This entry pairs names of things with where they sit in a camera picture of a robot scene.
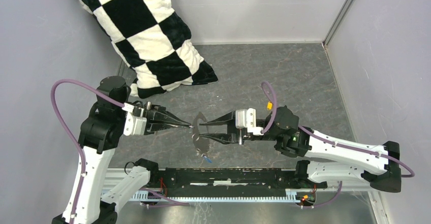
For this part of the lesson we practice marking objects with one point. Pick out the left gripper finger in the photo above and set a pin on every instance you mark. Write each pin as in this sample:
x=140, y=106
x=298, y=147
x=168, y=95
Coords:
x=155, y=127
x=167, y=117

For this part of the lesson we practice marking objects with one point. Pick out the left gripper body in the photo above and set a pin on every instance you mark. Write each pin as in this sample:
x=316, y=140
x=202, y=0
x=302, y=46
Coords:
x=151, y=113

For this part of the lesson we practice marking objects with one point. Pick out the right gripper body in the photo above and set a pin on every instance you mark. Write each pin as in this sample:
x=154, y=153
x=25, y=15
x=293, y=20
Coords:
x=238, y=135

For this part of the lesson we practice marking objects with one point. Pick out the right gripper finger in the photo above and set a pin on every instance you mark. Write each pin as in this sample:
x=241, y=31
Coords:
x=221, y=138
x=227, y=119

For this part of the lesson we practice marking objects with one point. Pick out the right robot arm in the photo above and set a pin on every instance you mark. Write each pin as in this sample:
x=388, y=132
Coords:
x=324, y=158

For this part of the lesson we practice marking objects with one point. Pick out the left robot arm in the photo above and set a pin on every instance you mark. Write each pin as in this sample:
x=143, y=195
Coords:
x=111, y=117

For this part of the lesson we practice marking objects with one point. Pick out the black white checkered blanket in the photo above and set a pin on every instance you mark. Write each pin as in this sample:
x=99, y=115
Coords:
x=153, y=41

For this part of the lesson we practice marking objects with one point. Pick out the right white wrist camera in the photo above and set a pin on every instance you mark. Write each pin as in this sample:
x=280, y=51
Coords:
x=245, y=119

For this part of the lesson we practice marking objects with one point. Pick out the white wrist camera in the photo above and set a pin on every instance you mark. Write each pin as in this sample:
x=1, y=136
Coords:
x=135, y=123
x=245, y=119

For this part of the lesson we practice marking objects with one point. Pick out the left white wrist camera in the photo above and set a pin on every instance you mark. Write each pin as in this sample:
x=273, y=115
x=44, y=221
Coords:
x=135, y=123

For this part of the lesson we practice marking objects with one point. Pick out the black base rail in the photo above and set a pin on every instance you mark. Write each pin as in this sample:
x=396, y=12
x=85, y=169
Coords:
x=230, y=182

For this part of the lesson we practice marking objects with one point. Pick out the white slotted cable duct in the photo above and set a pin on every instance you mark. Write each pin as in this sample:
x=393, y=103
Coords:
x=288, y=197

